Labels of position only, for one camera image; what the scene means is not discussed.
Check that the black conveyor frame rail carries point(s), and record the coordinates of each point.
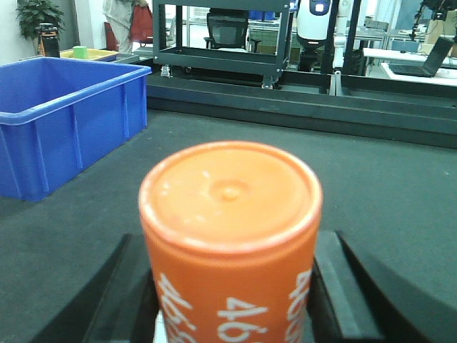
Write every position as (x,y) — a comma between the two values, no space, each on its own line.
(412,112)

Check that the blue plastic crate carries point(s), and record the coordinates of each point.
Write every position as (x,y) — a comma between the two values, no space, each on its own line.
(59,116)

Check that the red bag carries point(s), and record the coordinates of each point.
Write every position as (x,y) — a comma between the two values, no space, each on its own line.
(141,29)

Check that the black office chair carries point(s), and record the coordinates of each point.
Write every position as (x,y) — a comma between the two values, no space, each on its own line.
(227,28)

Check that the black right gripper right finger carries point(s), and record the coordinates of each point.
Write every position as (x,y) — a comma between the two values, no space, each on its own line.
(346,305)

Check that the orange cylindrical capacitor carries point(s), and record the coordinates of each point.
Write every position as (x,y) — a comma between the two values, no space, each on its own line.
(231,228)

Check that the green cup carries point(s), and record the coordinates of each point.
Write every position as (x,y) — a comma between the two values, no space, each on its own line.
(80,52)

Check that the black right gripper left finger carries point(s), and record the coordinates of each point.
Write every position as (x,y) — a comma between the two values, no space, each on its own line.
(119,304)

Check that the potted green plant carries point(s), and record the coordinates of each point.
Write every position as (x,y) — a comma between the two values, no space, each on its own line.
(31,13)

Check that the white humanoid robot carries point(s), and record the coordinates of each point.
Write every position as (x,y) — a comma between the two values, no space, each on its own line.
(319,23)

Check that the dark metal cart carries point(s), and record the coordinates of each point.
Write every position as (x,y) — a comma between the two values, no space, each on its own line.
(169,49)

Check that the person in beige clothes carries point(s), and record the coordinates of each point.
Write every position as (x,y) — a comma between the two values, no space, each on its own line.
(118,14)

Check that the yellow tray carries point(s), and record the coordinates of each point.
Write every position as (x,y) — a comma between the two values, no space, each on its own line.
(94,55)

